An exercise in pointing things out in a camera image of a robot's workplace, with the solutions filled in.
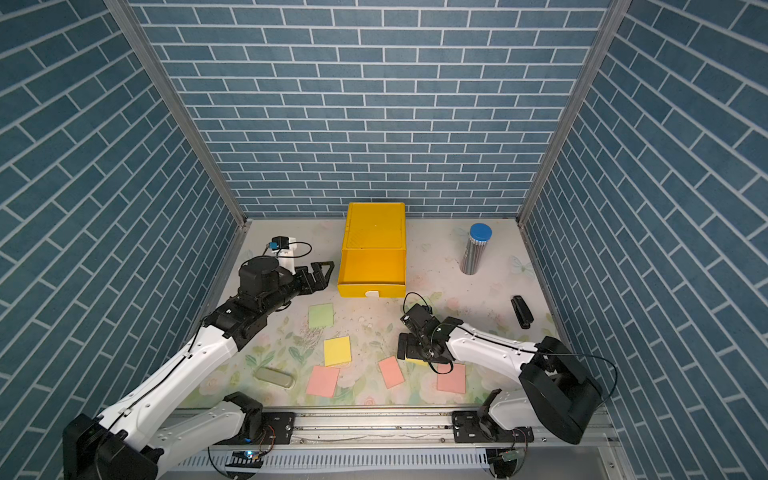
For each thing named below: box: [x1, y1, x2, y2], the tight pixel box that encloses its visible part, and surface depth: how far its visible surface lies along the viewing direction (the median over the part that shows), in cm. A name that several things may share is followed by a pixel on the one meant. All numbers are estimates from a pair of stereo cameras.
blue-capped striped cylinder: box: [460, 222, 493, 275], surface depth 94 cm
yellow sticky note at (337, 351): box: [324, 336, 352, 367], surface depth 88 cm
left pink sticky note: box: [306, 365, 341, 398], surface depth 83 cm
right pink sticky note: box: [437, 363, 466, 394], surface depth 82 cm
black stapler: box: [510, 295, 534, 330], surface depth 95 cm
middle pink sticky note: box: [378, 356, 405, 389], surface depth 85 cm
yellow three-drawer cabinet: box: [338, 202, 407, 298], surface depth 90 cm
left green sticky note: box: [309, 303, 334, 329], surface depth 95 cm
